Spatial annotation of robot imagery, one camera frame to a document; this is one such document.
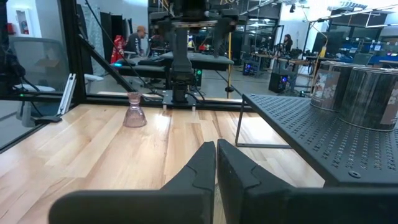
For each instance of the black aluminium table frame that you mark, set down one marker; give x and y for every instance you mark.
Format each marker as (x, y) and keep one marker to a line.
(73, 46)

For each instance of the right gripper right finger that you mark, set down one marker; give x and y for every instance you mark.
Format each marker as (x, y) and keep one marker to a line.
(248, 199)

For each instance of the black perforated metal shelf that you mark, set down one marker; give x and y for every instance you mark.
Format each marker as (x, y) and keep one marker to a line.
(295, 130)

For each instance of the black monitor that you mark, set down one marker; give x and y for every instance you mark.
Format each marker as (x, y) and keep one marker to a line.
(329, 43)

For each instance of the fire extinguisher cabinet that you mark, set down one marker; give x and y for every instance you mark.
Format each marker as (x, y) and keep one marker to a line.
(24, 26)

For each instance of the black computer tower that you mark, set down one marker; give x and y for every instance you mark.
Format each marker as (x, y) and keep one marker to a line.
(276, 84)

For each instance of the grey mesh office chair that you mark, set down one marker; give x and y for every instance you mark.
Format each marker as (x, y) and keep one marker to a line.
(40, 62)

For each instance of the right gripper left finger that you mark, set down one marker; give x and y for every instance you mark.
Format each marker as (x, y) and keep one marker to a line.
(186, 199)

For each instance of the white aluminium profile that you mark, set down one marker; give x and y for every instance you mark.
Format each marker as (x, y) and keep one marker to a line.
(69, 87)

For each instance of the pink glass candlestick holder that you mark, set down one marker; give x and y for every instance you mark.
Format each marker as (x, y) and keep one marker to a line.
(134, 116)

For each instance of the floral label candle tin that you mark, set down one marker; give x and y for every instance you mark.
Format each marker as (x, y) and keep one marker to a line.
(326, 90)

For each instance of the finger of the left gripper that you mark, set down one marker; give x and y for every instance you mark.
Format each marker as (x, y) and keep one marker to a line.
(168, 43)
(225, 34)

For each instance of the black desk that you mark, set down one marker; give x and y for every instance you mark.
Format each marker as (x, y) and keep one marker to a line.
(211, 59)

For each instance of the red jacket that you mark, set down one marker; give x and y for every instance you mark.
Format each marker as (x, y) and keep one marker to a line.
(118, 49)

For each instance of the wooden workbench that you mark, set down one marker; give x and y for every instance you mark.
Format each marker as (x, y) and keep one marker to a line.
(280, 58)

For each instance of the dark striped candle tin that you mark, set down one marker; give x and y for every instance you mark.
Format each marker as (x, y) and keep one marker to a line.
(370, 99)

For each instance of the person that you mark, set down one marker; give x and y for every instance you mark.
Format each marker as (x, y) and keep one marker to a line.
(135, 43)
(287, 43)

